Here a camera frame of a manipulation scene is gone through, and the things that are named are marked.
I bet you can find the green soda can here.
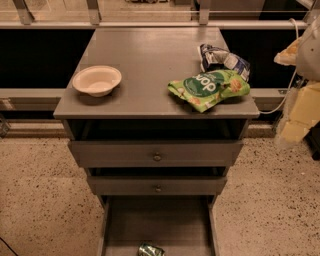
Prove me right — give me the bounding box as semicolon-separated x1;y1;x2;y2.
138;243;165;256

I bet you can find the grey wooden drawer cabinet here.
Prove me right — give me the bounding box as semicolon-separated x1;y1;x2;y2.
54;27;259;256

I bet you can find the brass top drawer knob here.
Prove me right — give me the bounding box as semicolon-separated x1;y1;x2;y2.
153;152;162;162

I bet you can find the brass drawer knob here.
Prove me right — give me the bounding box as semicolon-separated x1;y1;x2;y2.
153;152;162;162
155;185;162;193

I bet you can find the grey top drawer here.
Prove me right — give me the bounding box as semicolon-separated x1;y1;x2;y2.
68;140;243;168

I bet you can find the brass middle drawer knob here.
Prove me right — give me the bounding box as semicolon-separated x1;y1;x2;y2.
155;185;162;193

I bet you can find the grey middle drawer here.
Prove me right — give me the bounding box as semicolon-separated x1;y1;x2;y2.
87;176;226;196

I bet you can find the grey open bottom drawer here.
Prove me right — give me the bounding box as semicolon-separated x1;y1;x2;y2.
97;196;220;256

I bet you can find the green chip bag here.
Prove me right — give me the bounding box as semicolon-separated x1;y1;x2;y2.
168;70;250;113

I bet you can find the white paper bowl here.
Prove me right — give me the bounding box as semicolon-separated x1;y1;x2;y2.
72;66;122;97

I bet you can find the blue white chip bag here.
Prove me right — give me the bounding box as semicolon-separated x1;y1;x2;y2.
198;44;250;81

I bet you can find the white cable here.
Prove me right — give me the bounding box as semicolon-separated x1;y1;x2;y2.
259;17;300;116

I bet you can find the metal railing frame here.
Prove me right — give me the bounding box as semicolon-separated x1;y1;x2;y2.
0;0;320;113

